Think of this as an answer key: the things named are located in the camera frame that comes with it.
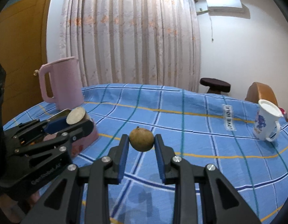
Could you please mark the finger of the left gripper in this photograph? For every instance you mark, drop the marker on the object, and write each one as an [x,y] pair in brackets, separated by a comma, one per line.
[35,131]
[64,136]

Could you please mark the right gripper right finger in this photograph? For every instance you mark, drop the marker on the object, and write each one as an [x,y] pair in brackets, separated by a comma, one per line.
[220,201]

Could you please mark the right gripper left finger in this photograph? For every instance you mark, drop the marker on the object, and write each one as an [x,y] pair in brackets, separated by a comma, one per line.
[62,201]

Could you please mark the cut dark fruit front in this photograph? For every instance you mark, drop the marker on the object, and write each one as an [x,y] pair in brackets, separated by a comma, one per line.
[76,115]

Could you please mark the small brown longan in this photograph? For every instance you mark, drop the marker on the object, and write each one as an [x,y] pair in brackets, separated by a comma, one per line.
[141,139]

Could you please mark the person left hand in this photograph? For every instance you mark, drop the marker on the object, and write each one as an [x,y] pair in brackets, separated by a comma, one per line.
[12,211]

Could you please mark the pink electric kettle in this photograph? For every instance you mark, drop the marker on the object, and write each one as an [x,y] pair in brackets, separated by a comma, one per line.
[65,83]

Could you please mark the blue plaid tablecloth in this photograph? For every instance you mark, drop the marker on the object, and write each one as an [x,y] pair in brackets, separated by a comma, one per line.
[201,128]

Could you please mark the wooden door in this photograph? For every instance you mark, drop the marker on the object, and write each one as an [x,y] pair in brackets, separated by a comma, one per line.
[20,55]

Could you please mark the white blue floral mug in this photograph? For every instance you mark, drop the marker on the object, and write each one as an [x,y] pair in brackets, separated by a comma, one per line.
[267,125]

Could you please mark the dark round stool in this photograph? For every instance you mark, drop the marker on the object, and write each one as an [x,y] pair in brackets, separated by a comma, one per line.
[216,86]

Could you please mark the brown leather chair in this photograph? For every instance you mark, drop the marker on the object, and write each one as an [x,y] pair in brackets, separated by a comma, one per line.
[259,91]

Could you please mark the pink floral curtain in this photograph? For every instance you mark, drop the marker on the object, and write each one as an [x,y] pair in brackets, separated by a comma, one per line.
[133,41]

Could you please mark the white air conditioner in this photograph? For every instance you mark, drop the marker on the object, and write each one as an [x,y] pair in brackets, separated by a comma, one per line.
[224,5]

